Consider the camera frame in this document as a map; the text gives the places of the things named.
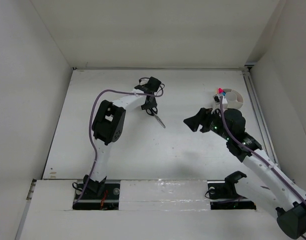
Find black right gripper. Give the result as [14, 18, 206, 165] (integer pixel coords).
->
[183, 106, 232, 141]

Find black handled scissors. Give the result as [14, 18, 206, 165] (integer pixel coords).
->
[146, 107, 166, 129]

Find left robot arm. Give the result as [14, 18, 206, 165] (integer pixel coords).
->
[81, 76, 166, 198]

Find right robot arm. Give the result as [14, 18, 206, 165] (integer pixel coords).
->
[183, 108, 306, 240]

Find white round compartment container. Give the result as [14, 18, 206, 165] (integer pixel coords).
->
[216, 88, 244, 110]

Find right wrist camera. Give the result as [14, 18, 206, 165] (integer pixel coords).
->
[213, 93, 228, 106]

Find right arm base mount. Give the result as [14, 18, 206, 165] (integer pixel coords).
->
[205, 171, 257, 210]

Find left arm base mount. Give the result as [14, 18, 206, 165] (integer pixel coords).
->
[72, 175, 120, 211]

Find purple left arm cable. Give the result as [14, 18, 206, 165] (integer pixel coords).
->
[72, 77, 166, 208]

